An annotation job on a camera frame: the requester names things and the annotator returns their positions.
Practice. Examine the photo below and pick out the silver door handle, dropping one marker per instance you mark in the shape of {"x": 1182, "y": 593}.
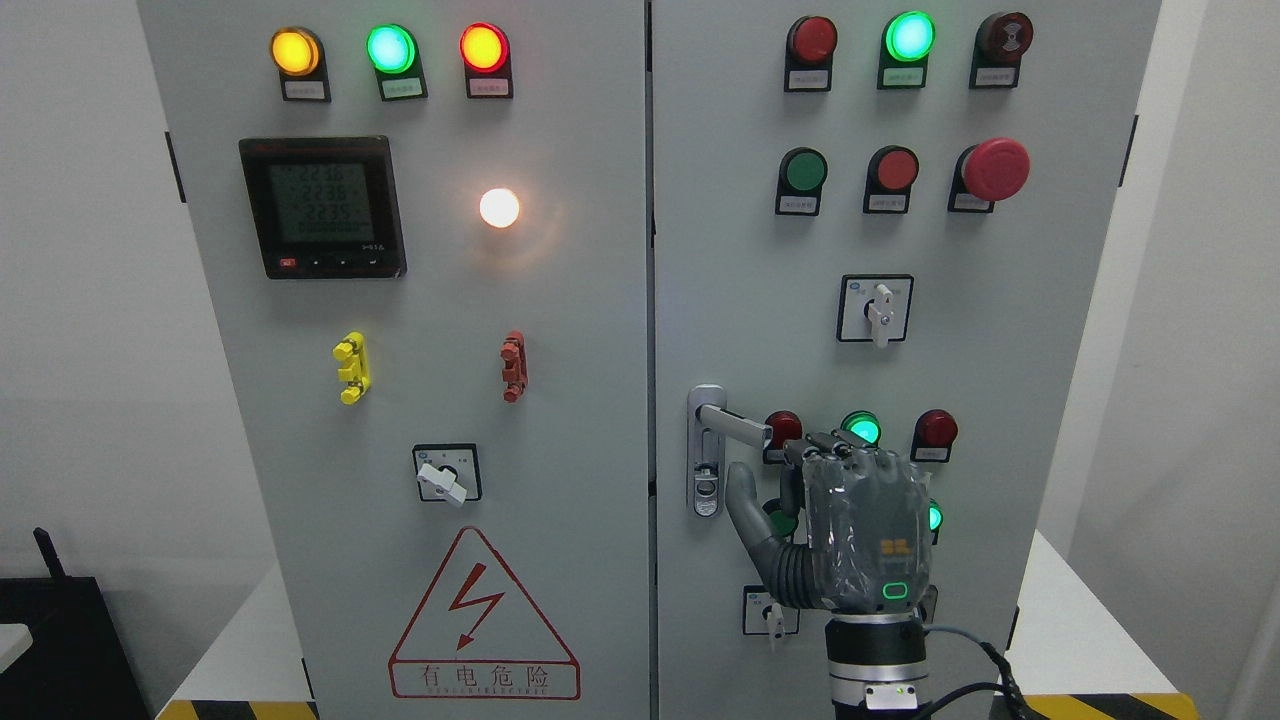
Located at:
{"x": 709, "y": 425}

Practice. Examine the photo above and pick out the grey left cabinet door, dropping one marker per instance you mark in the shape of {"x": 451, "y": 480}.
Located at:
{"x": 564, "y": 468}

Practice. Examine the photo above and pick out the grey cabinet door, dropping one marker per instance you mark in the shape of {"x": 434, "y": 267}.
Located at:
{"x": 564, "y": 468}
{"x": 748, "y": 300}

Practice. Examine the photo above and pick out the grey right cabinet door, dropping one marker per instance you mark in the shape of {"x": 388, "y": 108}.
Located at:
{"x": 748, "y": 300}

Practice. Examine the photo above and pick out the red terminal connector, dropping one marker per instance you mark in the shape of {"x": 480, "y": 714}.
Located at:
{"x": 515, "y": 372}

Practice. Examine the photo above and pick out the dark red lamp middle left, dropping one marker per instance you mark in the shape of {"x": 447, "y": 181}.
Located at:
{"x": 785, "y": 427}

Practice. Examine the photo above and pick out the white lit indicator lamp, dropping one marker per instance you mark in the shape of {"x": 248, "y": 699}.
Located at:
{"x": 499, "y": 207}

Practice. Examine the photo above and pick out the green push button lower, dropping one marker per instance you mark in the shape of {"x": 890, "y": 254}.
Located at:
{"x": 783, "y": 521}

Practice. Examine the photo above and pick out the green push button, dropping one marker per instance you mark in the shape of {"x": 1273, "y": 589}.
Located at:
{"x": 783, "y": 521}
{"x": 800, "y": 179}

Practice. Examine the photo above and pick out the green lit lamp middle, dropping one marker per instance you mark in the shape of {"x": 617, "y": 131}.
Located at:
{"x": 864, "y": 425}

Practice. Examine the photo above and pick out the green lit lamp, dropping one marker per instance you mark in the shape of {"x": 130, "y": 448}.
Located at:
{"x": 864, "y": 425}
{"x": 907, "y": 42}

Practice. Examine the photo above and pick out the green push button upper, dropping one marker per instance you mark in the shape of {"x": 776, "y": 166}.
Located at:
{"x": 800, "y": 179}

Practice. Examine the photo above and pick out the yellow terminal connector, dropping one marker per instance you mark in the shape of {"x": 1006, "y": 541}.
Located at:
{"x": 353, "y": 369}

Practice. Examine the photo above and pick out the dark red lamp middle right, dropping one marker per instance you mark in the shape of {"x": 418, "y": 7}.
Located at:
{"x": 934, "y": 435}

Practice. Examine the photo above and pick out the red push button upper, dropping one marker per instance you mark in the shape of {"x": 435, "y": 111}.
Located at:
{"x": 891, "y": 173}

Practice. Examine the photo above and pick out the red electric hazard warning sticker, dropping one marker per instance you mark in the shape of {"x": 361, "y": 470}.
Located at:
{"x": 478, "y": 635}

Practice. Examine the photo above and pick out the red lit indicator lamp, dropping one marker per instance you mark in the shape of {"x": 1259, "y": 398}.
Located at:
{"x": 486, "y": 56}

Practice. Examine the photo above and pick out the black digital power meter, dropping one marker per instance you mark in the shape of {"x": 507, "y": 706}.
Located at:
{"x": 324, "y": 207}

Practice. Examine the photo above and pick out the dark red indicator lamp top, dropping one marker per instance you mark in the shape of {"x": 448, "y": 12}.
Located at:
{"x": 808, "y": 59}

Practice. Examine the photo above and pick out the green indicator lamp top left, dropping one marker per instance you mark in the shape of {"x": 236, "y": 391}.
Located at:
{"x": 396, "y": 61}

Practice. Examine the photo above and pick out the red emergency stop button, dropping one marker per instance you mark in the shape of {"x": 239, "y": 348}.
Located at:
{"x": 993, "y": 170}

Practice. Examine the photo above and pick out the green lit lamp top right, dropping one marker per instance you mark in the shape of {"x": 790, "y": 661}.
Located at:
{"x": 907, "y": 42}

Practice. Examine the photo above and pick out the yellow indicator lamp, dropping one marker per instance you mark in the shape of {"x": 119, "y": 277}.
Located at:
{"x": 299, "y": 56}

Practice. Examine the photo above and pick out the dark red buzzer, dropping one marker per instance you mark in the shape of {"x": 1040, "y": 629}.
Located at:
{"x": 1001, "y": 41}

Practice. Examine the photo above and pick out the black box with antenna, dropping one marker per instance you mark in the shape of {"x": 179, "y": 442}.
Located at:
{"x": 76, "y": 667}

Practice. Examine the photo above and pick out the white rotary switch left door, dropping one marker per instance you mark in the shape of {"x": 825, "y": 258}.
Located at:
{"x": 448, "y": 472}

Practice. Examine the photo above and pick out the white rotary switch upper right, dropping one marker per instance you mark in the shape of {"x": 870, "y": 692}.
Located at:
{"x": 874, "y": 308}

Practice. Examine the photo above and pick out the white rotary switch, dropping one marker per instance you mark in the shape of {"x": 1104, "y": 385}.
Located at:
{"x": 874, "y": 308}
{"x": 763, "y": 616}

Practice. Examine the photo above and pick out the white rotary switch lower right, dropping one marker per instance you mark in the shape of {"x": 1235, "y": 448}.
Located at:
{"x": 763, "y": 616}

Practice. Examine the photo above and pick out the black selector knob switch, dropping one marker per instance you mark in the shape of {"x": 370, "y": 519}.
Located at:
{"x": 928, "y": 605}

